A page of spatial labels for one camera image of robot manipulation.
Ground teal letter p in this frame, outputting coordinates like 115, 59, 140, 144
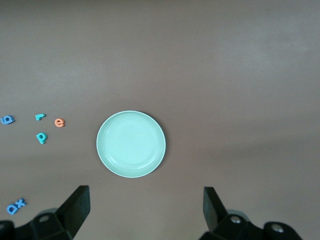
35, 132, 48, 145

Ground pale green plate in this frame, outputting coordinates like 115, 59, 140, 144
96, 110, 167, 179

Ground blue letter D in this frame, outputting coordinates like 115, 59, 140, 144
6, 204, 19, 216

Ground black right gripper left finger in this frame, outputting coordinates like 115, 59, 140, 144
0, 185, 91, 240

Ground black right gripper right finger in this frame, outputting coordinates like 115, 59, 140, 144
199, 186, 303, 240

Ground blue letter g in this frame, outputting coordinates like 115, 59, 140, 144
0, 115, 16, 125

